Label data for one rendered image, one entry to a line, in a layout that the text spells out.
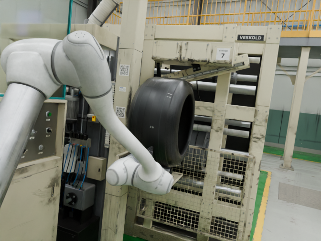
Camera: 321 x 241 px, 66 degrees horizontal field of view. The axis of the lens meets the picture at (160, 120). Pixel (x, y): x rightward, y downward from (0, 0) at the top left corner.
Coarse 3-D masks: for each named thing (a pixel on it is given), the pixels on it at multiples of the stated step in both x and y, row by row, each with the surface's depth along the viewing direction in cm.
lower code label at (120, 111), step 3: (117, 108) 174; (120, 108) 173; (123, 108) 172; (117, 111) 174; (120, 111) 173; (123, 111) 172; (117, 114) 174; (120, 114) 173; (123, 114) 172; (120, 117) 173; (123, 117) 172
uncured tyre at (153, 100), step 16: (160, 80) 156; (176, 80) 155; (144, 96) 148; (160, 96) 145; (176, 96) 145; (192, 96) 171; (144, 112) 144; (160, 112) 141; (176, 112) 143; (192, 112) 184; (128, 128) 151; (144, 128) 144; (160, 128) 141; (176, 128) 144; (192, 128) 186; (144, 144) 147; (160, 144) 143; (176, 144) 149; (160, 160) 152; (176, 160) 156
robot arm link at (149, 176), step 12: (84, 96) 78; (108, 96) 80; (96, 108) 81; (108, 108) 83; (108, 120) 87; (120, 132) 90; (132, 144) 93; (144, 156) 95; (144, 168) 99; (156, 168) 101; (144, 180) 101; (156, 180) 101; (168, 180) 103; (156, 192) 104; (168, 192) 105
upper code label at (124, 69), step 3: (120, 66) 171; (123, 66) 170; (126, 66) 170; (120, 69) 171; (123, 69) 171; (126, 69) 170; (120, 72) 171; (123, 72) 171; (126, 72) 170; (120, 75) 172; (123, 75) 171; (126, 75) 170
